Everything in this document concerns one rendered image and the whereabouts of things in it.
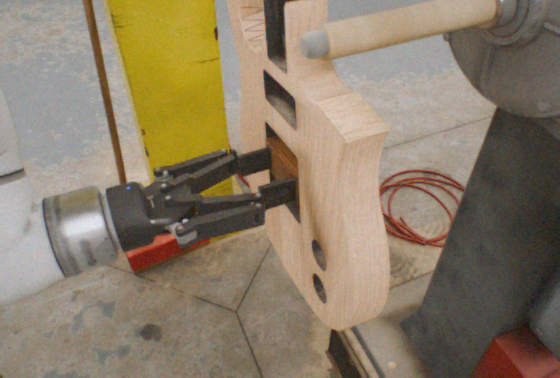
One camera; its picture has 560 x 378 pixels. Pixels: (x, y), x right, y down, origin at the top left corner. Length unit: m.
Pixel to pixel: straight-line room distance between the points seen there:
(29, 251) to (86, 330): 1.25
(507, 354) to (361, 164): 0.65
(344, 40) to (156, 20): 0.97
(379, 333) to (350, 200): 0.91
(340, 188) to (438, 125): 2.05
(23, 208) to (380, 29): 0.38
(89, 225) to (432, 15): 0.39
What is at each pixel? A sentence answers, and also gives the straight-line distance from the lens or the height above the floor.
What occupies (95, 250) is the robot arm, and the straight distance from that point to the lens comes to 0.54.
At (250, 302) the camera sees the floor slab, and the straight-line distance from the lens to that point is 1.72.
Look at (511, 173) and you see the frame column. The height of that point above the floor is 0.93.
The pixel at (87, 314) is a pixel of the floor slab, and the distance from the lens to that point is 1.81.
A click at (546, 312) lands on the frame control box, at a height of 0.97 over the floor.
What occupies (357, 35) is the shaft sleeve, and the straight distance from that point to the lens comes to 0.45.
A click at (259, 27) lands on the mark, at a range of 0.63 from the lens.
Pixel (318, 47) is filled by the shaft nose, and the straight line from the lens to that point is 0.44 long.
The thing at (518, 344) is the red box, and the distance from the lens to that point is 1.05.
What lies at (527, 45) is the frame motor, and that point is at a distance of 0.56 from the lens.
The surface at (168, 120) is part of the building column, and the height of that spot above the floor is 0.55.
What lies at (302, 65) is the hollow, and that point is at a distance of 0.49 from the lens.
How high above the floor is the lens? 1.47
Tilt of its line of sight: 44 degrees down
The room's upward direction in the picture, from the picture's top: straight up
